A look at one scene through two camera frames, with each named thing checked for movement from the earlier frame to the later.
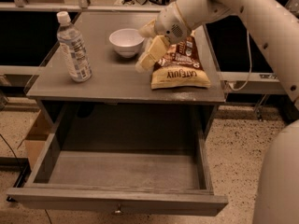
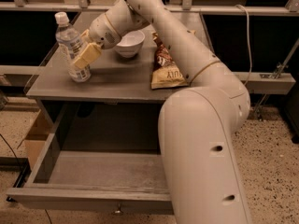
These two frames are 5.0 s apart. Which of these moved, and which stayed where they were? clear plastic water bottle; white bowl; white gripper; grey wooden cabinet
Moved: white gripper
Stayed: grey wooden cabinet; clear plastic water bottle; white bowl
